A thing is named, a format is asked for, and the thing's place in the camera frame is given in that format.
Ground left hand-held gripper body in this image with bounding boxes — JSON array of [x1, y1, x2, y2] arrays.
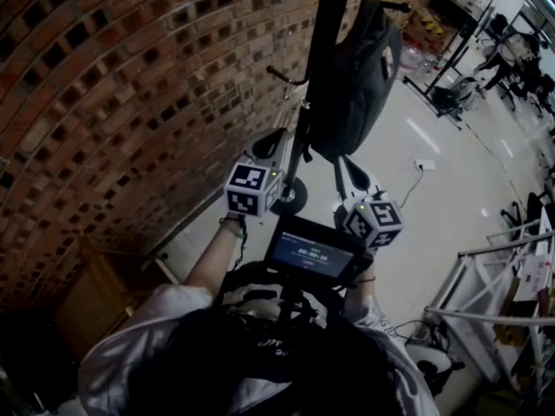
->
[[223, 127, 291, 222]]

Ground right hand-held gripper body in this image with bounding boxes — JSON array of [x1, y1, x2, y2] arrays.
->
[[332, 153, 405, 251]]

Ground black backpack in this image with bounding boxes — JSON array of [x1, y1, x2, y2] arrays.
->
[[303, 0, 403, 164]]

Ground person's right forearm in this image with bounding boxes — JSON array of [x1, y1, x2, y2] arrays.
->
[[344, 253, 378, 307]]

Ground person's left forearm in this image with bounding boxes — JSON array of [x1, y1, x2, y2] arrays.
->
[[184, 217, 247, 285]]

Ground green left wrist band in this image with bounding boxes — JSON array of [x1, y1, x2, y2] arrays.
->
[[219, 217, 247, 238]]

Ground black chest monitor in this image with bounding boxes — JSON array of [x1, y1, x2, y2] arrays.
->
[[264, 214, 374, 283]]

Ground white tube rack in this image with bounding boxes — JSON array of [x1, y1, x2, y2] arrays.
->
[[424, 218, 555, 402]]

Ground black office chair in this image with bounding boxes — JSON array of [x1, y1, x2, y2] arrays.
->
[[500, 191, 543, 233]]

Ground white floor device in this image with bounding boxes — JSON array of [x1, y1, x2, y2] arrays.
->
[[450, 75, 480, 111]]

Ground clear plastic jug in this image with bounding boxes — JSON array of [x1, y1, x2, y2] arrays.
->
[[398, 43, 428, 75]]

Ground black coat rack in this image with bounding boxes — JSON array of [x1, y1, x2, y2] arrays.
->
[[264, 0, 411, 216]]

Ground white round appliance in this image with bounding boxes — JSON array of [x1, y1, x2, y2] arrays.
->
[[405, 340, 482, 411]]

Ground black chest vest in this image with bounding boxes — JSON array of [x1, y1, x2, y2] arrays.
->
[[173, 314, 400, 416]]

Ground wooden cabinet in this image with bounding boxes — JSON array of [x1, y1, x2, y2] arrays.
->
[[54, 231, 179, 350]]

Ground cardboard boxes with striped tape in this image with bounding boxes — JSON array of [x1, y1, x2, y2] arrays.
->
[[409, 10, 443, 55]]

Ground thin floor cable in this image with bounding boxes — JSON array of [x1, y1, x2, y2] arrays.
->
[[398, 169, 424, 207]]

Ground thin black cable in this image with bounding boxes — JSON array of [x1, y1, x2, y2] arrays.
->
[[227, 227, 248, 272]]

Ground black monitor mount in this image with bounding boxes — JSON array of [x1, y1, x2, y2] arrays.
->
[[216, 262, 348, 333]]

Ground black frame table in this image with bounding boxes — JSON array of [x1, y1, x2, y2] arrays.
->
[[402, 0, 491, 119]]

